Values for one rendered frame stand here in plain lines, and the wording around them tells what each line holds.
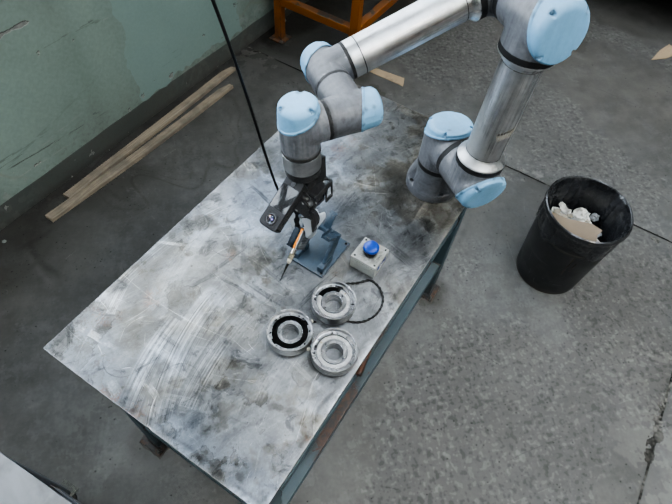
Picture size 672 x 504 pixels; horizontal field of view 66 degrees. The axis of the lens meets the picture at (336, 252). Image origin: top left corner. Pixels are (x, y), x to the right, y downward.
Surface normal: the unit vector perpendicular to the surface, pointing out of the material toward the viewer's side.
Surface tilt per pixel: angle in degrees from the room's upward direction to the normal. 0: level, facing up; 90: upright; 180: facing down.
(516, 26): 90
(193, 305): 0
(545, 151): 0
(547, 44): 82
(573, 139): 0
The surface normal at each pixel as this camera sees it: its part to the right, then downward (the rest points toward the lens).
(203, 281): 0.06, -0.57
